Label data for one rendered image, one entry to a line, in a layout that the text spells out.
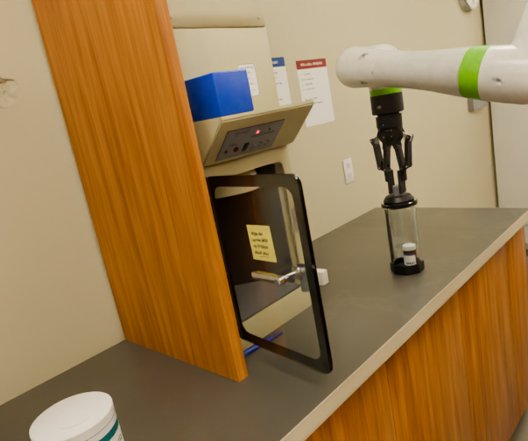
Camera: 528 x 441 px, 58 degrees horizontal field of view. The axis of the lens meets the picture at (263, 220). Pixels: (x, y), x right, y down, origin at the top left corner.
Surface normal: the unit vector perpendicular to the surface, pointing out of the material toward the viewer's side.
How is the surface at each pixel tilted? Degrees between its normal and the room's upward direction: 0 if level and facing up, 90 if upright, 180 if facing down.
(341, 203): 90
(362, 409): 90
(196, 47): 90
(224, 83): 90
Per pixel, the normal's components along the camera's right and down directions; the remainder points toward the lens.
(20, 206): 0.72, 0.02
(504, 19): -0.67, 0.29
